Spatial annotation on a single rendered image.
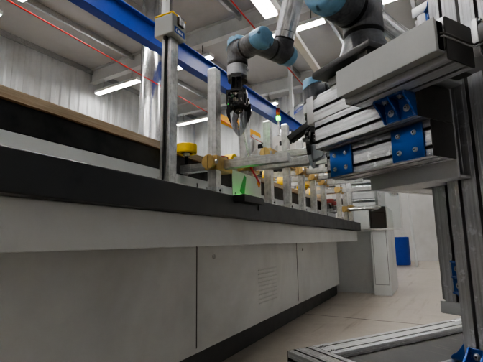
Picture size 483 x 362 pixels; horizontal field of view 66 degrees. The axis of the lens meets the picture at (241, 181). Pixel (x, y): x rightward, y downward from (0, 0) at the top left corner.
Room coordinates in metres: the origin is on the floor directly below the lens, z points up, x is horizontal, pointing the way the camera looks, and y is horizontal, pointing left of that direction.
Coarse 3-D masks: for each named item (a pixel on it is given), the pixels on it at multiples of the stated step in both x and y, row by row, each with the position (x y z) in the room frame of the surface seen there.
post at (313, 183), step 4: (312, 180) 2.39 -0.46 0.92; (312, 184) 2.39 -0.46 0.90; (312, 188) 2.39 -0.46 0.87; (316, 188) 2.41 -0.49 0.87; (312, 192) 2.39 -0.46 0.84; (316, 192) 2.41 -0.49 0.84; (312, 196) 2.39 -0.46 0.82; (316, 196) 2.40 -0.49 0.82; (312, 200) 2.39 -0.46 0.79; (316, 200) 2.40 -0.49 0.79; (312, 204) 2.39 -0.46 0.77; (316, 204) 2.39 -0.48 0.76; (312, 208) 2.39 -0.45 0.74; (316, 208) 2.39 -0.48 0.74
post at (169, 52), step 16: (176, 48) 1.06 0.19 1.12; (176, 64) 1.06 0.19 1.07; (176, 80) 1.06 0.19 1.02; (176, 96) 1.06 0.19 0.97; (160, 112) 1.05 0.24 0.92; (176, 112) 1.06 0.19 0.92; (160, 128) 1.05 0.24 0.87; (176, 128) 1.06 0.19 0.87; (160, 144) 1.05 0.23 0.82; (176, 144) 1.06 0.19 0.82; (160, 160) 1.05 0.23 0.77; (176, 160) 1.06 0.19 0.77; (160, 176) 1.04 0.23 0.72
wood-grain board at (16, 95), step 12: (0, 84) 0.81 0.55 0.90; (0, 96) 0.81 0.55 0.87; (12, 96) 0.83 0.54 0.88; (24, 96) 0.86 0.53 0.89; (36, 108) 0.89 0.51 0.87; (48, 108) 0.92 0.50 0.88; (60, 108) 0.95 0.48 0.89; (72, 120) 0.98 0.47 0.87; (84, 120) 1.02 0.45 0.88; (96, 120) 1.05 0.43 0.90; (108, 132) 1.10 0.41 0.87; (120, 132) 1.14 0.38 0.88; (132, 132) 1.19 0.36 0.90; (144, 144) 1.25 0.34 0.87; (156, 144) 1.29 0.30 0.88; (180, 156) 1.44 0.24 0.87; (192, 156) 1.50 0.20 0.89
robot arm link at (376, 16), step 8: (368, 0) 0.94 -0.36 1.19; (376, 0) 0.97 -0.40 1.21; (368, 8) 0.95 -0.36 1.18; (376, 8) 0.97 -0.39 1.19; (360, 16) 0.95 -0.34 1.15; (368, 16) 0.96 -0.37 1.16; (376, 16) 0.97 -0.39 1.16; (352, 24) 0.98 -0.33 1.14; (360, 24) 0.97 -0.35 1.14; (344, 32) 1.02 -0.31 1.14
